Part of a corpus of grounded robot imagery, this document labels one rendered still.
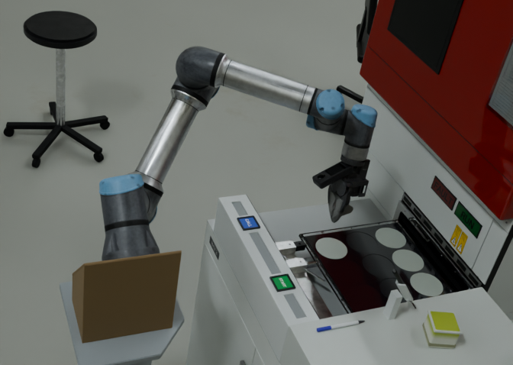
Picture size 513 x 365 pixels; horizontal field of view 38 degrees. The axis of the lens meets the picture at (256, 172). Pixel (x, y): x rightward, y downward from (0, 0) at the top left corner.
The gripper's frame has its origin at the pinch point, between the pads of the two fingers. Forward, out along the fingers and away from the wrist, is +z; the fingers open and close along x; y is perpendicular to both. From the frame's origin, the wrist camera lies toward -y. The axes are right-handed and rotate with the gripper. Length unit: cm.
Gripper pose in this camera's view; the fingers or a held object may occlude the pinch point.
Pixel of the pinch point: (332, 218)
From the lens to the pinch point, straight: 222.7
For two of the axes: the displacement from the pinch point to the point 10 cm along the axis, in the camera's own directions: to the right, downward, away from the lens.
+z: -1.8, 9.1, 3.8
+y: 8.6, -0.4, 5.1
